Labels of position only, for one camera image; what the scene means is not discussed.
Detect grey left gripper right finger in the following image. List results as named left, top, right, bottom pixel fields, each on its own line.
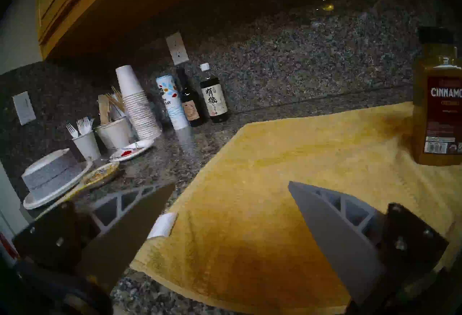
left=288, top=181, right=448, bottom=310

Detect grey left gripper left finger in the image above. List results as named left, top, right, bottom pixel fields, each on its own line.
left=12, top=183, right=176, bottom=293

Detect ground cinnamon jar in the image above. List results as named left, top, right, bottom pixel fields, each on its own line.
left=411, top=27, right=462, bottom=166

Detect wooden spoon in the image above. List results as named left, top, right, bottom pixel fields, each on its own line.
left=54, top=161, right=120, bottom=206

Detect large white plate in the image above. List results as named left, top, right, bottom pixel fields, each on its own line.
left=23, top=161, right=93, bottom=210

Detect small white plate red stain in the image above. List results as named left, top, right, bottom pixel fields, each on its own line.
left=109, top=139, right=155, bottom=162

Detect white paper cup with forks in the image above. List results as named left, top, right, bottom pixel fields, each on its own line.
left=72, top=131, right=101, bottom=161

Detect grey stack of paper plates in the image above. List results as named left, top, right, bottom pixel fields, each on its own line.
left=22, top=148, right=85, bottom=201

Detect white paper cup with sticks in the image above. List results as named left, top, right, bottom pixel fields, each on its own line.
left=105, top=117, right=132, bottom=149
left=95, top=125, right=114, bottom=149

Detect yellow terry towel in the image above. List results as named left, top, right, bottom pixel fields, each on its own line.
left=130, top=102, right=462, bottom=315

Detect stack of white paper cups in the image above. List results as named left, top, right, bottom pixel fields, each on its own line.
left=115, top=65, right=162, bottom=141

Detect flat wooden cutlery pack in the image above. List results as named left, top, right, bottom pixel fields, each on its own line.
left=98, top=95, right=110, bottom=125

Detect bundle of wooden stir sticks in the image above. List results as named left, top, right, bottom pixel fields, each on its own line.
left=105, top=86, right=126, bottom=113

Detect white salt canister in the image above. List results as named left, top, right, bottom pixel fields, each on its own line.
left=156, top=75, right=190, bottom=130

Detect dark oil bottle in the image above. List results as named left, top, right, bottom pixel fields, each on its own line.
left=176, top=67, right=204, bottom=127

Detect soy sauce bottle white cap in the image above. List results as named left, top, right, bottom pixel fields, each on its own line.
left=200, top=63, right=229, bottom=124

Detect wooden upper cabinets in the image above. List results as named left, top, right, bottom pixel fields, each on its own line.
left=36, top=0, right=289, bottom=60

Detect white light switch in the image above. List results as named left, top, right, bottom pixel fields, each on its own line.
left=12, top=91, right=36, bottom=126

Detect white wall outlet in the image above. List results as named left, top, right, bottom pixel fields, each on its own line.
left=166, top=32, right=189, bottom=65

